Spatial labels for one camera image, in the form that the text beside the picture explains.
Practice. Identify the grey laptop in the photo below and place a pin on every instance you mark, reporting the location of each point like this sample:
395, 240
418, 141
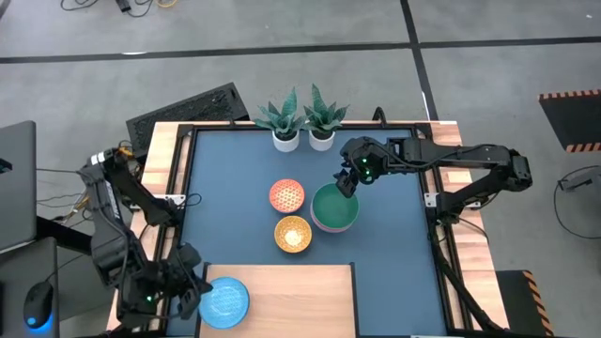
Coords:
16, 188

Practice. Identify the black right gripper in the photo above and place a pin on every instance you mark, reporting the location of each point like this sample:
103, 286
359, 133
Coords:
368, 157

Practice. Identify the black metal table frame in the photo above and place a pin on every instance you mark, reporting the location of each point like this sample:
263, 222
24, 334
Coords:
220, 127

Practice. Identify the black mat with orange stripes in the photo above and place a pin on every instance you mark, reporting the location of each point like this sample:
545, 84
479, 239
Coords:
514, 300
573, 119

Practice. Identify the black computer mouse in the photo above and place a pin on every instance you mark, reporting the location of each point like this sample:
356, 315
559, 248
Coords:
38, 302

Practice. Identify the snake plant in white pot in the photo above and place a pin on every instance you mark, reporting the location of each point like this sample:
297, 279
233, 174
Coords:
284, 124
324, 122

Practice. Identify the light blue patterned bowl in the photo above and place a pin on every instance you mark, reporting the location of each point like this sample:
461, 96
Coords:
227, 302

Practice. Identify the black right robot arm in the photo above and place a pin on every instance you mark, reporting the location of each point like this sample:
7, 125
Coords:
469, 152

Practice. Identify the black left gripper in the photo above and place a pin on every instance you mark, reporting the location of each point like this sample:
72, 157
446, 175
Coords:
157, 291

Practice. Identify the grey floor device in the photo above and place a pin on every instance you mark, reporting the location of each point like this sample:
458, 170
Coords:
580, 180

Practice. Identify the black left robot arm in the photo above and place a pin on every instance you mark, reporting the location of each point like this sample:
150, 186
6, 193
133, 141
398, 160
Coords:
108, 220

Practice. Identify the black perforated panel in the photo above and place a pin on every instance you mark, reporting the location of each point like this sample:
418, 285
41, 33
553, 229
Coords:
188, 112

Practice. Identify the black power adapter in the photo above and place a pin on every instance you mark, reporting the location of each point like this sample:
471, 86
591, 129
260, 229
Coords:
124, 4

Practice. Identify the plain teal bowl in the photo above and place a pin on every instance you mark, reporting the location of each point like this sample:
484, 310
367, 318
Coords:
331, 209

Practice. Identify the orange diamond patterned bowl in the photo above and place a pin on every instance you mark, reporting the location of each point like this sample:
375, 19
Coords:
287, 195

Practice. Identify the silver mounting plate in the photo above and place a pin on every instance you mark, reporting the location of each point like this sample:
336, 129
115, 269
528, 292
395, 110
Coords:
431, 199
178, 199

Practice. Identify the grey desk pad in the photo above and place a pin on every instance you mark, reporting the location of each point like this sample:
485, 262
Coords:
14, 291

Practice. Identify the plain pink bowl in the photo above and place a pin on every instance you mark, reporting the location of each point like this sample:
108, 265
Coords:
331, 230

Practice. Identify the yellow patterned bowl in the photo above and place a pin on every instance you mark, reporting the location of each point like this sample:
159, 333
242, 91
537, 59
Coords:
293, 234

